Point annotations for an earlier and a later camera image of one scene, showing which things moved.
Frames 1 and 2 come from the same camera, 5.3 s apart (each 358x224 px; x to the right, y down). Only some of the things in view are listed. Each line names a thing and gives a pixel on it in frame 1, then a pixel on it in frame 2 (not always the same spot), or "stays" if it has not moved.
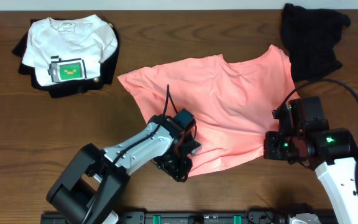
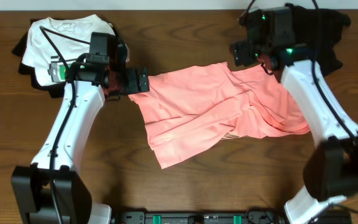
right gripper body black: x=284 y=147 to x=250 y=53
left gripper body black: x=177 y=165 to x=125 y=83
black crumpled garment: x=309 y=36 stays
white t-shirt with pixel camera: x=64 y=49 stays
